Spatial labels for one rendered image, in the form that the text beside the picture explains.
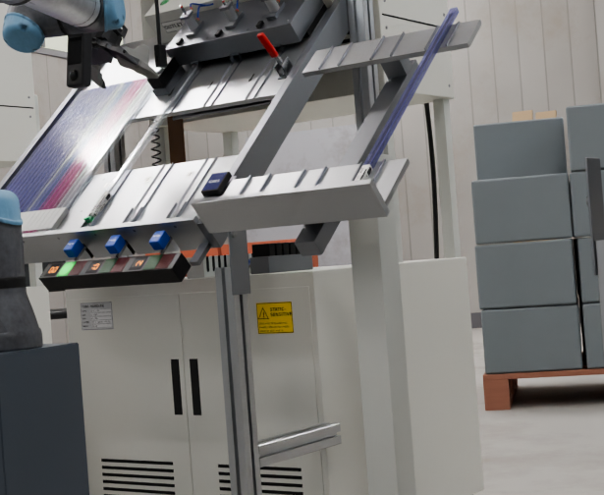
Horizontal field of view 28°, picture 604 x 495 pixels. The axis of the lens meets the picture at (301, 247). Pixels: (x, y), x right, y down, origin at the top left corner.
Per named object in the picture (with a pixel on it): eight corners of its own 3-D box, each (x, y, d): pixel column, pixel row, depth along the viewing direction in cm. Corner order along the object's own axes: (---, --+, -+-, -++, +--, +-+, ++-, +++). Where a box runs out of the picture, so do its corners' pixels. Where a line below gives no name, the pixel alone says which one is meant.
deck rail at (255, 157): (221, 247, 220) (204, 222, 217) (212, 248, 221) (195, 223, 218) (359, 13, 263) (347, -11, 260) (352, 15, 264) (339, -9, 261)
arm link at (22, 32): (50, 21, 218) (61, -23, 224) (-9, 27, 220) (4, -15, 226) (66, 52, 224) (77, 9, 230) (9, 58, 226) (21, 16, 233)
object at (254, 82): (293, 112, 244) (281, 91, 242) (60, 148, 283) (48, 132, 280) (351, 14, 264) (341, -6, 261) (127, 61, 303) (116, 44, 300)
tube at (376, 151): (354, 204, 184) (351, 198, 183) (346, 205, 184) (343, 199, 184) (459, 12, 215) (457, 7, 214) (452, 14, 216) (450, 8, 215)
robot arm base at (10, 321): (-6, 354, 162) (-11, 279, 162) (-92, 357, 169) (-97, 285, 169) (65, 343, 176) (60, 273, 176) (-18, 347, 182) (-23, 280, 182)
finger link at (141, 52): (169, 51, 246) (126, 32, 244) (160, 75, 243) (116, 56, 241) (165, 59, 249) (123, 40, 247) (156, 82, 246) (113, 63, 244)
